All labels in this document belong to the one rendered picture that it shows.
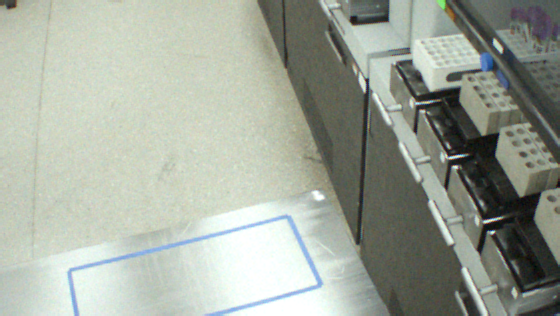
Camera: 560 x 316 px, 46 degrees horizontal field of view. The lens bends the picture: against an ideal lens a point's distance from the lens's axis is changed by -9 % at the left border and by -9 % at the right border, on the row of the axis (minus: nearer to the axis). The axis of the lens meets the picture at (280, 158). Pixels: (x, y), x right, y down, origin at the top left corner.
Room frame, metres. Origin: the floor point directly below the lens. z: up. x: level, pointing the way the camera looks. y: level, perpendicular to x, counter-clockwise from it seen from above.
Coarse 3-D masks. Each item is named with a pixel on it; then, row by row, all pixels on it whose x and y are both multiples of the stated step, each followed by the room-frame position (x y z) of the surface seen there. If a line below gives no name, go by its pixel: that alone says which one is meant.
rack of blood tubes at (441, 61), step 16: (416, 48) 1.11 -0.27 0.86; (432, 48) 1.10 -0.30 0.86; (448, 48) 1.10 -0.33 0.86; (464, 48) 1.11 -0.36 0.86; (416, 64) 1.11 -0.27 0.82; (432, 64) 1.05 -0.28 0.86; (448, 64) 1.06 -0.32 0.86; (464, 64) 1.05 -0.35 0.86; (432, 80) 1.04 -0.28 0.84; (448, 80) 1.07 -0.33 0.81
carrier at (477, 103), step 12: (468, 84) 0.97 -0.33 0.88; (480, 84) 0.96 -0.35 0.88; (468, 96) 0.96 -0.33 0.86; (480, 96) 0.93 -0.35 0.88; (468, 108) 0.96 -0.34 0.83; (480, 108) 0.91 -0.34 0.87; (492, 108) 0.90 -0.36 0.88; (480, 120) 0.91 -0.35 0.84; (492, 120) 0.89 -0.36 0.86; (480, 132) 0.90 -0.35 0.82; (492, 132) 0.89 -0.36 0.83
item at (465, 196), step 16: (464, 176) 0.80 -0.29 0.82; (480, 176) 0.80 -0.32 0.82; (448, 192) 0.83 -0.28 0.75; (464, 192) 0.78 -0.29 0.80; (480, 192) 0.76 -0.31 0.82; (432, 208) 0.80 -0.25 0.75; (464, 208) 0.77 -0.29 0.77; (480, 208) 0.73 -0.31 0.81; (496, 208) 0.73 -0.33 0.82; (512, 208) 0.73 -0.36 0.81; (528, 208) 0.73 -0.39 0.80; (448, 224) 0.76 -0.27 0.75; (464, 224) 0.76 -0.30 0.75; (480, 224) 0.71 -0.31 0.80; (496, 224) 0.71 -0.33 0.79; (448, 240) 0.73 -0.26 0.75; (480, 240) 0.71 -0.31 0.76
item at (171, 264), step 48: (144, 240) 0.70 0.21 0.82; (192, 240) 0.69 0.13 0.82; (240, 240) 0.69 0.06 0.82; (288, 240) 0.69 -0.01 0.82; (336, 240) 0.68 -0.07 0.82; (0, 288) 0.60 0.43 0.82; (48, 288) 0.60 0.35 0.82; (96, 288) 0.61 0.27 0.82; (144, 288) 0.61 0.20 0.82; (192, 288) 0.61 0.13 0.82; (240, 288) 0.60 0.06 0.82; (288, 288) 0.60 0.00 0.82; (336, 288) 0.59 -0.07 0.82
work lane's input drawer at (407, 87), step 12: (408, 60) 1.13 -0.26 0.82; (396, 72) 1.11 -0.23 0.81; (408, 72) 1.09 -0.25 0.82; (396, 84) 1.10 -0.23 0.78; (408, 84) 1.06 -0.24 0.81; (420, 84) 1.05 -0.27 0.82; (372, 96) 1.11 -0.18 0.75; (396, 96) 1.10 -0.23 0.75; (408, 96) 1.04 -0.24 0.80; (420, 96) 1.02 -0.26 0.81; (432, 96) 1.02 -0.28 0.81; (444, 96) 1.03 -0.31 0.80; (384, 108) 1.06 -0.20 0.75; (396, 108) 1.07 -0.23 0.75; (408, 108) 1.04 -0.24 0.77; (420, 108) 1.01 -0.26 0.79; (384, 120) 1.04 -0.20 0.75; (408, 120) 1.03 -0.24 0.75
